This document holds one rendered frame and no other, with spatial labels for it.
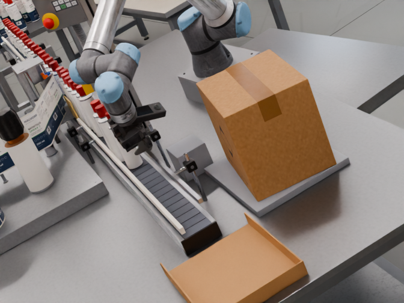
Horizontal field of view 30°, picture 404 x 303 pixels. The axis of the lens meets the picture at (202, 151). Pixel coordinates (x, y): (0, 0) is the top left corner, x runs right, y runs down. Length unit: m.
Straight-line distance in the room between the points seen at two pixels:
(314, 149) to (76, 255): 0.75
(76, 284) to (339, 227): 0.73
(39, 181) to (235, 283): 0.96
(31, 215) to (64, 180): 0.19
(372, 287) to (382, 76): 0.70
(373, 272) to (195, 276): 0.93
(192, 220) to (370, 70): 0.89
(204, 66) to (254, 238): 0.94
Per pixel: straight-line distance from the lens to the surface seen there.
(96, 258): 2.17
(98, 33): 2.24
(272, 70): 2.07
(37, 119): 2.75
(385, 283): 2.63
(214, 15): 2.54
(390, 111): 4.04
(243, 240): 1.95
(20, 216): 2.49
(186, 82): 2.80
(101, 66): 2.14
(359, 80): 2.53
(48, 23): 2.63
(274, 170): 2.01
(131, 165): 2.40
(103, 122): 2.43
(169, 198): 2.17
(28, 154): 2.52
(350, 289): 2.64
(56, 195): 2.50
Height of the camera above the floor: 1.92
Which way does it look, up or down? 26 degrees down
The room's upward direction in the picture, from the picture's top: 23 degrees counter-clockwise
